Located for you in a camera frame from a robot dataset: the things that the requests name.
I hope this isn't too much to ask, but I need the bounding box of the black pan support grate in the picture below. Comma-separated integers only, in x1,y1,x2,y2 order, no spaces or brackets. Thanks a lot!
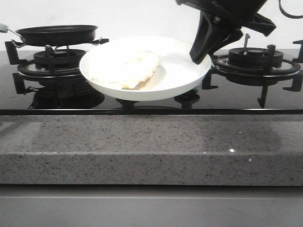
5,40,99,98
195,35,303,110

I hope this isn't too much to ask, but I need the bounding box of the fried egg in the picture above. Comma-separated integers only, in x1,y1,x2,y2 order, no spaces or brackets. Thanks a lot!
89,51,160,89

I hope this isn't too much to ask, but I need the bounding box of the white round plate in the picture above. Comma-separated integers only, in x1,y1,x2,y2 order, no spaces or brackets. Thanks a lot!
79,36,212,101

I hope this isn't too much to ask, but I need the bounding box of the right black gas burner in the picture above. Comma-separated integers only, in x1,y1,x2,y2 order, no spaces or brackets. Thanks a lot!
213,47,301,86

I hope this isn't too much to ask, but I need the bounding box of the right black pan support grate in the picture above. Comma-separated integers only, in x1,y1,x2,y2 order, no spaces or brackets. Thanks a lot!
195,35,303,110

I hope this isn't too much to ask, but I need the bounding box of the left black pan support grate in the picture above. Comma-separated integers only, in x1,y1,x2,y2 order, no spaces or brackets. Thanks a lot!
5,40,99,98

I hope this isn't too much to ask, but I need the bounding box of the black frying pan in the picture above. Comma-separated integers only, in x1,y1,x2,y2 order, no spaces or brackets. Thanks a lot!
14,25,98,46

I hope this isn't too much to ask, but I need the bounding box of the grey cabinet front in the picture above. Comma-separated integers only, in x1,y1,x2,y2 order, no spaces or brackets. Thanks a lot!
0,185,303,227

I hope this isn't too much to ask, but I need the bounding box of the black gas burner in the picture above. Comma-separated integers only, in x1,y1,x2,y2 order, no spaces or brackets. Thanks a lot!
213,47,301,86
16,49,86,83

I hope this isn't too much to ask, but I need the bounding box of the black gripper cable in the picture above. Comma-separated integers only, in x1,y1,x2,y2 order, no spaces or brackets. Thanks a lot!
278,0,303,19

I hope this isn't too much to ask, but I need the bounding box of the left black gas burner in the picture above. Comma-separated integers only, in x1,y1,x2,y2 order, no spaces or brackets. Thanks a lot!
16,49,86,83

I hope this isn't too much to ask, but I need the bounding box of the black glass stove top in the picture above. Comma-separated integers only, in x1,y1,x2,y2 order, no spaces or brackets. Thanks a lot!
0,51,303,115

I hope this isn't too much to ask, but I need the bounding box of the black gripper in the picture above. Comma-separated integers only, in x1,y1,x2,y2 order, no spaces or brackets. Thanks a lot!
176,0,276,65

